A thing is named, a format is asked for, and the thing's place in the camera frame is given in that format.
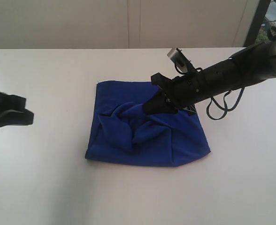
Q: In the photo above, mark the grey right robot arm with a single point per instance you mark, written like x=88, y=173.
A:
x=272, y=38

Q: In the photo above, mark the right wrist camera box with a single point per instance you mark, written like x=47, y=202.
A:
x=181, y=63

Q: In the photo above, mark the blue towel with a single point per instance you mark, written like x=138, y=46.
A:
x=122, y=134

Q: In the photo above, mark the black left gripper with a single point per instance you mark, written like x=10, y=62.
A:
x=16, y=117

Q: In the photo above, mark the black window frame post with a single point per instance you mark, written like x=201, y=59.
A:
x=256, y=22

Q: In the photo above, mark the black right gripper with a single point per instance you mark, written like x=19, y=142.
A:
x=245, y=68

